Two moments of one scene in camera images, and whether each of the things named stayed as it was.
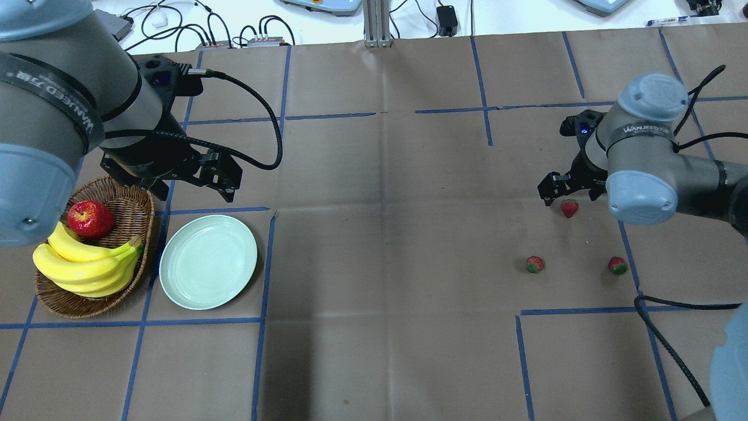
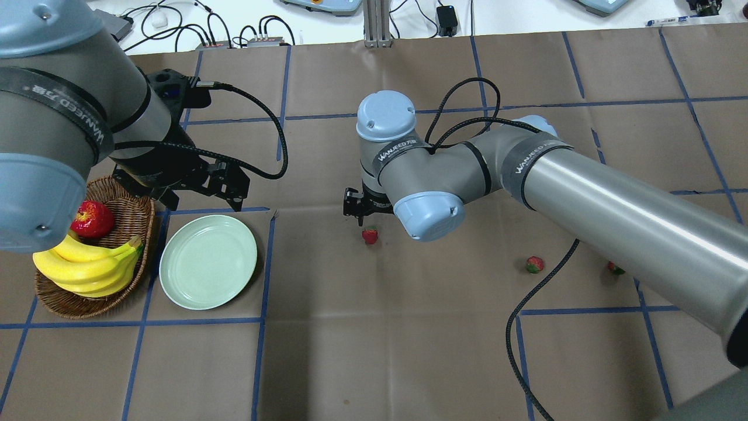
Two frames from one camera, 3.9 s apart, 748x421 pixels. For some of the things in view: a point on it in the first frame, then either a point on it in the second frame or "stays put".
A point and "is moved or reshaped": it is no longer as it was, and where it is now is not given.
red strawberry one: x=534 y=264 stays put
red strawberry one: x=569 y=207 is moved or reshaped
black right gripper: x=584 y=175 -> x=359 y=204
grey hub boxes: x=252 y=42 stays put
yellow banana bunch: x=85 y=269 stays put
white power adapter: x=159 y=20 stays put
